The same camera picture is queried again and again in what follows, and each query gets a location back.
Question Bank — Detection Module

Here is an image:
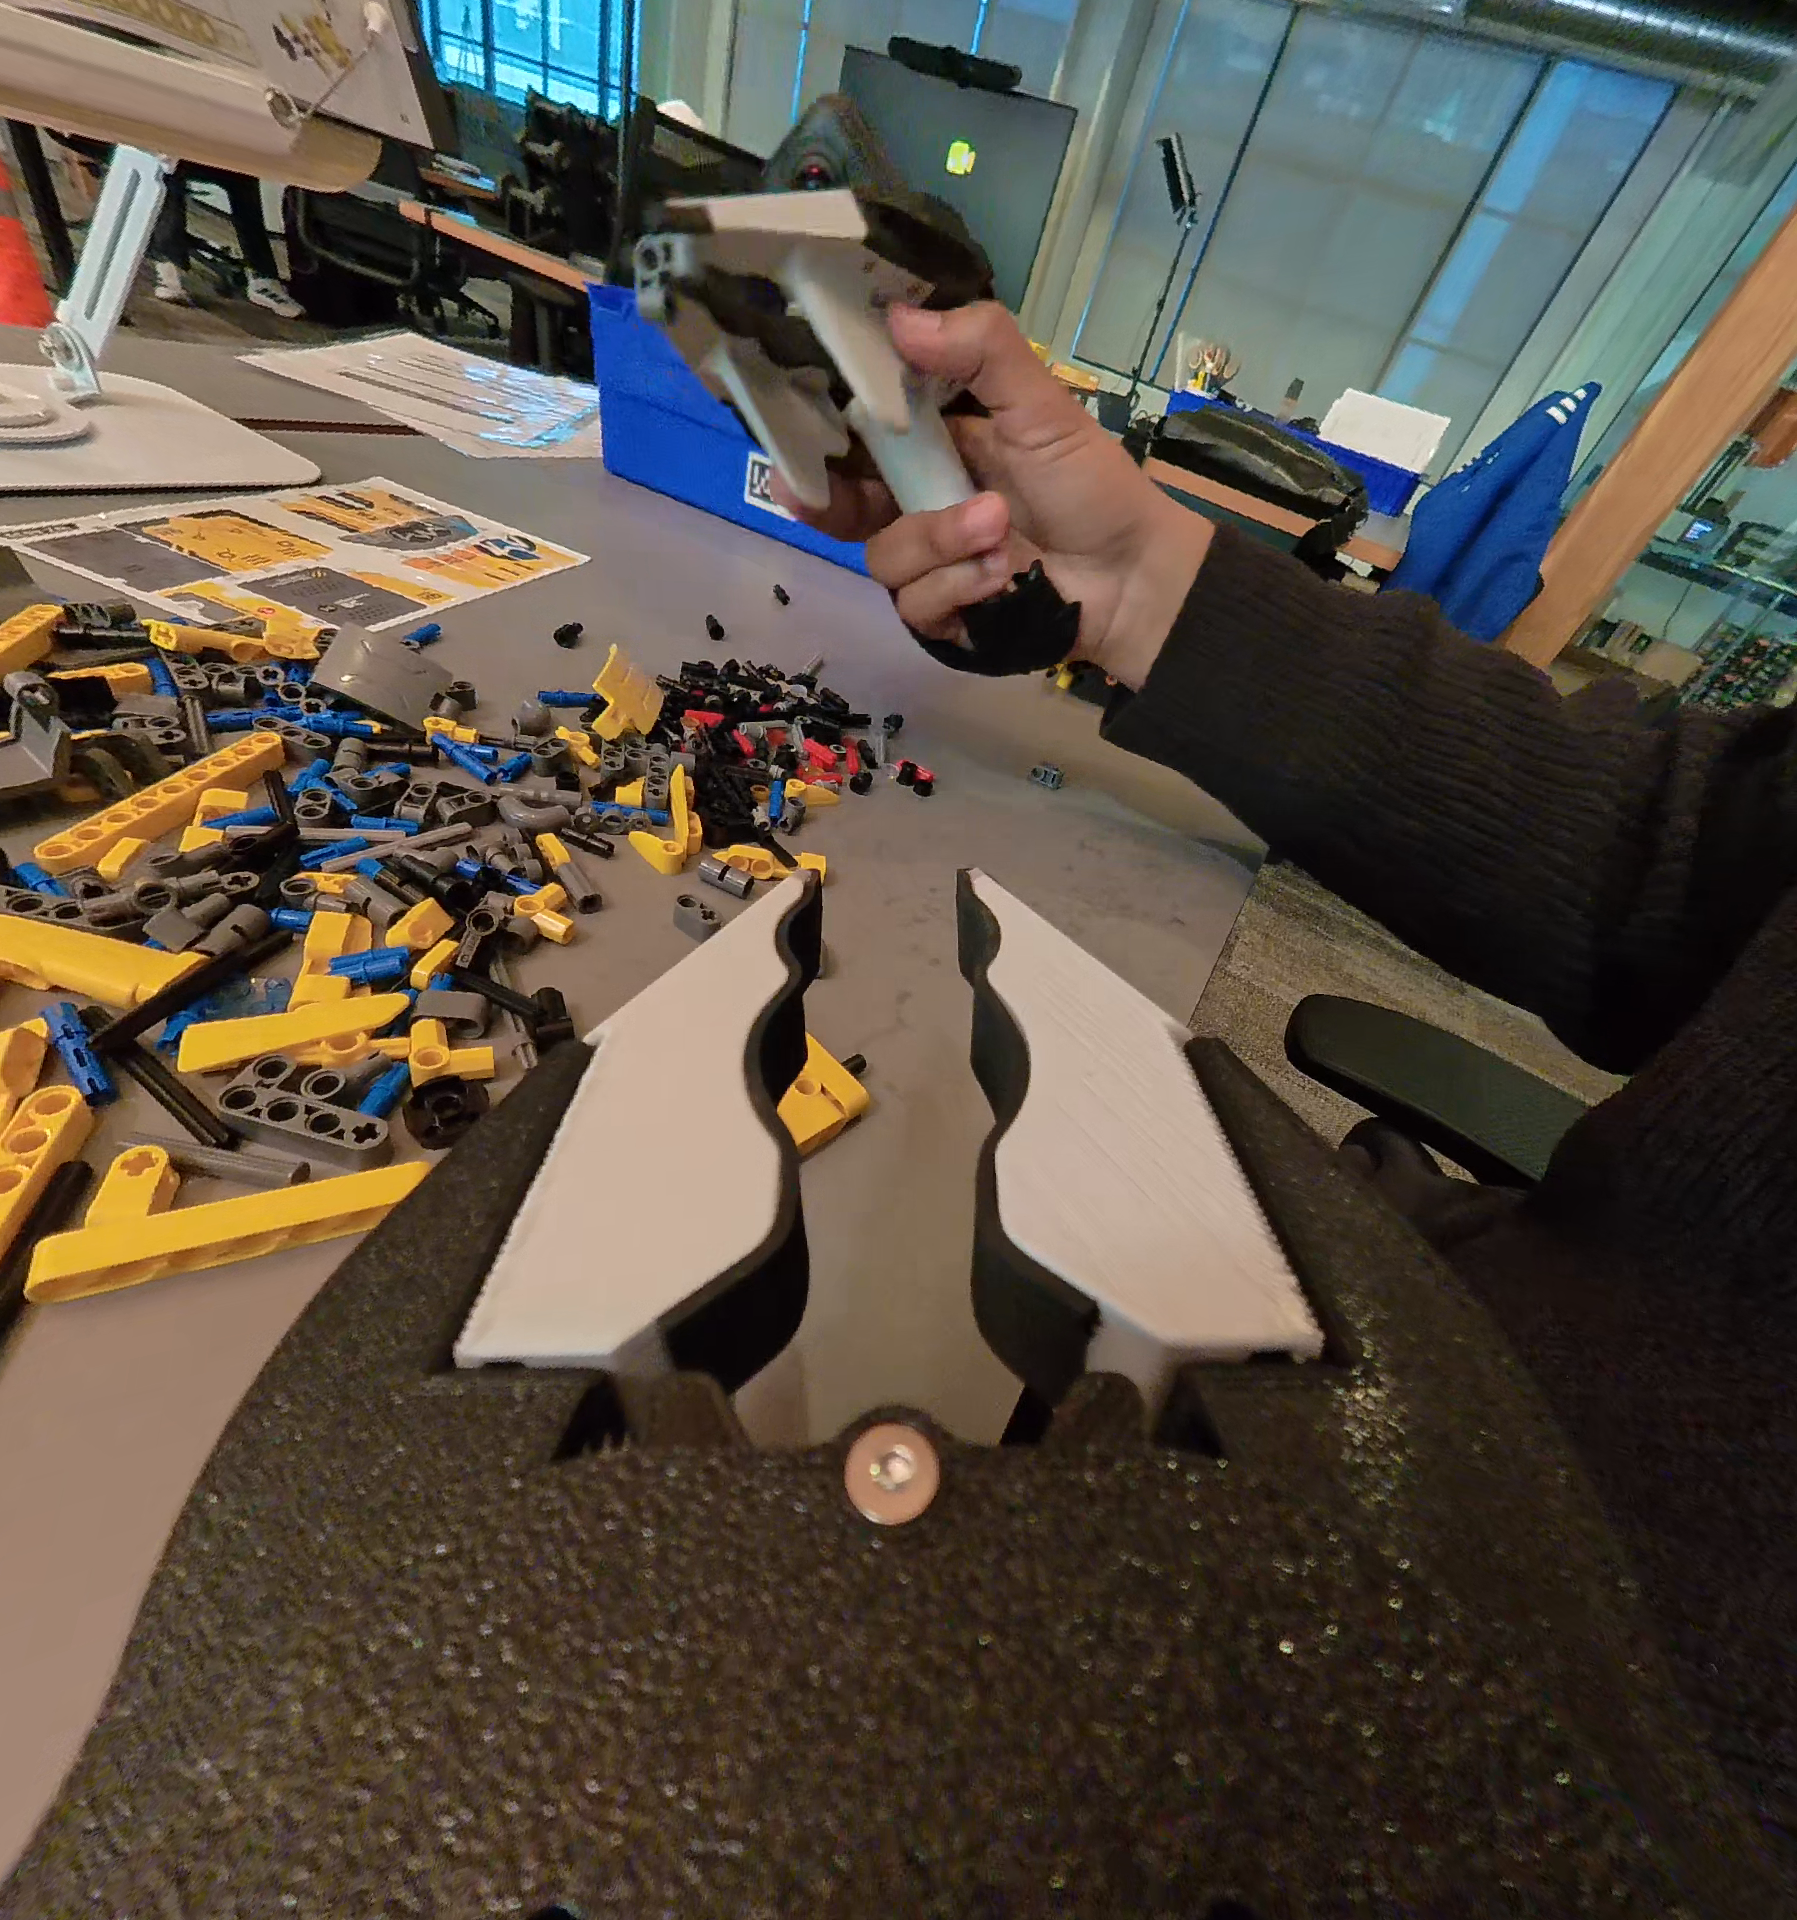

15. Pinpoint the yellow black sticker sheet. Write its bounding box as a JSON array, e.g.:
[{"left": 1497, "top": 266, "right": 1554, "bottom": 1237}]
[{"left": 0, "top": 477, "right": 594, "bottom": 633}]

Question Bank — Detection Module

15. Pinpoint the black light stand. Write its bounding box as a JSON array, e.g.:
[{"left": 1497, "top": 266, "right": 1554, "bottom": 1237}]
[{"left": 1130, "top": 130, "right": 1203, "bottom": 396}]

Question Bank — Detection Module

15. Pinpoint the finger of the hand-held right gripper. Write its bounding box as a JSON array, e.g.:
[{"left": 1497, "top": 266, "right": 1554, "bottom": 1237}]
[
  {"left": 682, "top": 275, "right": 844, "bottom": 388},
  {"left": 663, "top": 186, "right": 879, "bottom": 285}
]

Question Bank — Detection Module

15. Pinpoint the blue striped cloth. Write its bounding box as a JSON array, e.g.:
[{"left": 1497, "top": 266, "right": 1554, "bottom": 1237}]
[{"left": 1379, "top": 379, "right": 1605, "bottom": 646}]

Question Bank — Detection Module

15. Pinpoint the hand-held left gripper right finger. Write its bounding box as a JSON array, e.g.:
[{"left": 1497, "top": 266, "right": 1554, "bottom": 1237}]
[{"left": 956, "top": 865, "right": 1326, "bottom": 1424}]

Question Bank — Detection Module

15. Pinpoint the black display screen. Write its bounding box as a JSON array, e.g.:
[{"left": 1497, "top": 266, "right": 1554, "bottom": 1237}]
[{"left": 841, "top": 41, "right": 1076, "bottom": 321}]

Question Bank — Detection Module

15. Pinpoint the dark grey panel piece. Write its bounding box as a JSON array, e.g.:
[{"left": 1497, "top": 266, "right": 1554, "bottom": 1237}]
[{"left": 311, "top": 624, "right": 455, "bottom": 724}]

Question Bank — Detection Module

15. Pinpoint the large yellow curved panel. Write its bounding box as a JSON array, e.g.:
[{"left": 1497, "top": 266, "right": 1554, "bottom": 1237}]
[{"left": 588, "top": 646, "right": 669, "bottom": 740}]

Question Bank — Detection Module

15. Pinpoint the yellow flat panel piece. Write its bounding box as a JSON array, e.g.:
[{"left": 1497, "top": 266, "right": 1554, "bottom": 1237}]
[{"left": 773, "top": 1033, "right": 876, "bottom": 1163}]

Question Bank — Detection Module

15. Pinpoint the black chair armrest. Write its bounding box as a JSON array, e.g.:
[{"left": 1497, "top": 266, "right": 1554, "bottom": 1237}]
[{"left": 1283, "top": 991, "right": 1591, "bottom": 1190}]

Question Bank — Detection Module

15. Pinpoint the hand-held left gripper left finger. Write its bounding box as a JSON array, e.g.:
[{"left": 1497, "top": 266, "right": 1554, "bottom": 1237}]
[{"left": 455, "top": 865, "right": 827, "bottom": 1385}]

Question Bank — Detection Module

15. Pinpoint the white box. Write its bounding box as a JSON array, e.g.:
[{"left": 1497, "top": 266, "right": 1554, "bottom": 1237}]
[{"left": 1316, "top": 386, "right": 1454, "bottom": 477}]

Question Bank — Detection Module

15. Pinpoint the white instruction paper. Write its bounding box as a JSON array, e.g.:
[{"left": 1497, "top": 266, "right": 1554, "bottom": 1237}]
[{"left": 238, "top": 334, "right": 610, "bottom": 457}]

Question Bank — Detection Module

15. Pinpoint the person's right hand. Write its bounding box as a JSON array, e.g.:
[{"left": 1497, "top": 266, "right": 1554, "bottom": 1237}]
[{"left": 781, "top": 297, "right": 1216, "bottom": 694}]

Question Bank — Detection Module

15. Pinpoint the pile of toy building pieces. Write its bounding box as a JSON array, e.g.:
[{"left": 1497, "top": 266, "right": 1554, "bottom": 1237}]
[{"left": 0, "top": 594, "right": 935, "bottom": 1448}]

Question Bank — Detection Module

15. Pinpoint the wooden beam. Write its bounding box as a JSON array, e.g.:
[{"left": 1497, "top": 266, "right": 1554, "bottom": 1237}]
[{"left": 1502, "top": 133, "right": 1797, "bottom": 673}]

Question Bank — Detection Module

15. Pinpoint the black bag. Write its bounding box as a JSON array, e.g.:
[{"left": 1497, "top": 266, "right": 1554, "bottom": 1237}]
[{"left": 1148, "top": 404, "right": 1373, "bottom": 527}]

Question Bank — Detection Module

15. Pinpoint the blue plastic bin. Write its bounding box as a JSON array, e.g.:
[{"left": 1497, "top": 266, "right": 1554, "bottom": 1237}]
[{"left": 585, "top": 283, "right": 900, "bottom": 578}]

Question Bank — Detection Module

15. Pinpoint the wooden side desk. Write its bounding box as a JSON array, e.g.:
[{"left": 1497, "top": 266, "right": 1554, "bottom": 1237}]
[{"left": 1130, "top": 451, "right": 1405, "bottom": 579}]

